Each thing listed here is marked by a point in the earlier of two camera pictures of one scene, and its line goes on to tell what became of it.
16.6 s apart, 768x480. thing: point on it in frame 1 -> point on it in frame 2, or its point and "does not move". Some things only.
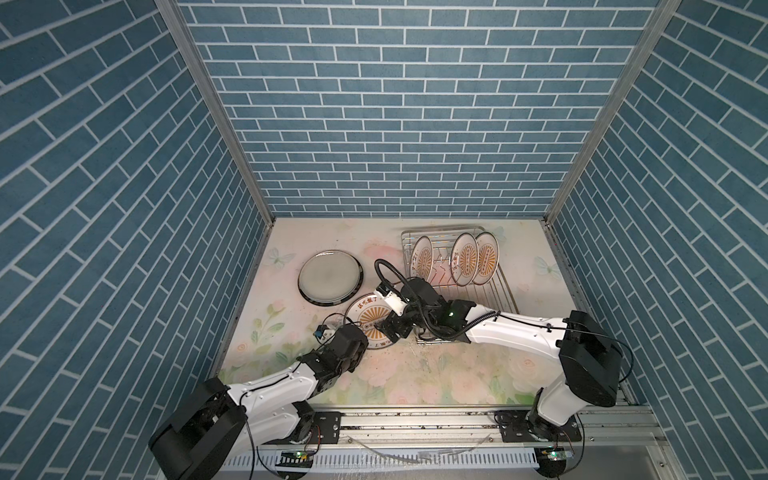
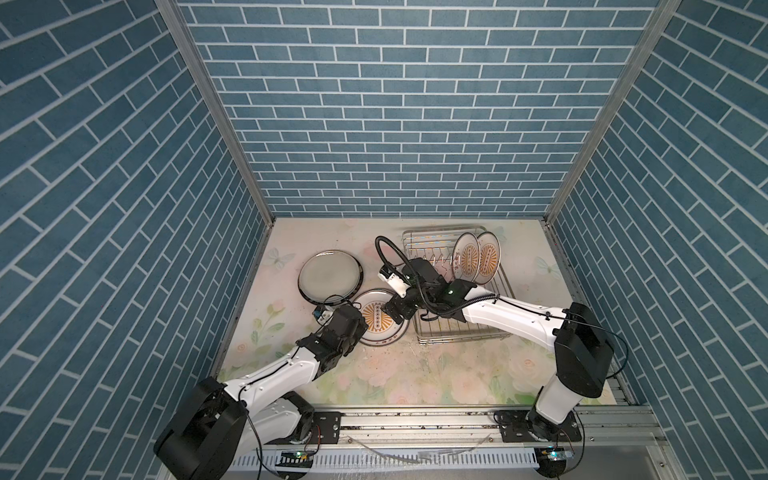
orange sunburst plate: [421, 258] -> [382, 331]
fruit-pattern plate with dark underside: [330, 278] does not move
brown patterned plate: [488, 258] does not move
